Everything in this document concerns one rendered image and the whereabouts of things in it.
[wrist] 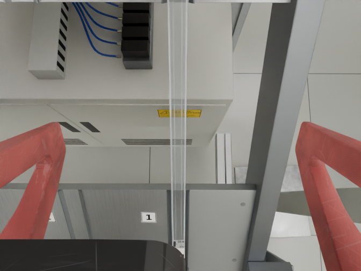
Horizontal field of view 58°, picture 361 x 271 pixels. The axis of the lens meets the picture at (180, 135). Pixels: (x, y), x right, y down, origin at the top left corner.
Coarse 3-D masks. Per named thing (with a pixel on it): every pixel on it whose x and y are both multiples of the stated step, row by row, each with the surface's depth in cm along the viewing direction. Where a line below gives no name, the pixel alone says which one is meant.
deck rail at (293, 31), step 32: (320, 0) 22; (288, 32) 24; (288, 64) 24; (288, 96) 26; (256, 128) 33; (288, 128) 28; (256, 160) 33; (256, 192) 33; (256, 224) 34; (256, 256) 37
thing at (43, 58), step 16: (48, 16) 57; (64, 16) 59; (80, 16) 60; (112, 16) 60; (128, 16) 56; (144, 16) 56; (32, 32) 57; (48, 32) 57; (64, 32) 60; (128, 32) 55; (144, 32) 55; (32, 48) 56; (48, 48) 56; (64, 48) 59; (128, 48) 54; (144, 48) 54; (32, 64) 56; (48, 64) 56; (64, 64) 60; (128, 64) 58; (144, 64) 58; (224, 144) 89; (224, 160) 88; (224, 176) 87; (272, 256) 49
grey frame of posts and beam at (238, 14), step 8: (232, 8) 65; (240, 8) 67; (248, 8) 65; (232, 16) 68; (240, 16) 68; (232, 24) 71; (240, 24) 71; (232, 32) 77; (240, 32) 75; (232, 40) 79
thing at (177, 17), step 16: (176, 0) 22; (176, 16) 23; (176, 32) 23; (176, 48) 24; (176, 64) 24; (176, 80) 25; (176, 96) 26; (176, 112) 27; (176, 128) 28; (176, 144) 29; (176, 160) 30; (176, 176) 31; (176, 192) 32; (176, 208) 33; (176, 224) 34; (176, 240) 36
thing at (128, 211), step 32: (0, 192) 33; (64, 192) 33; (96, 192) 33; (128, 192) 33; (160, 192) 33; (192, 192) 33; (224, 192) 33; (0, 224) 36; (64, 224) 36; (96, 224) 36; (128, 224) 36; (160, 224) 36; (192, 224) 36; (224, 224) 36; (192, 256) 39; (224, 256) 39
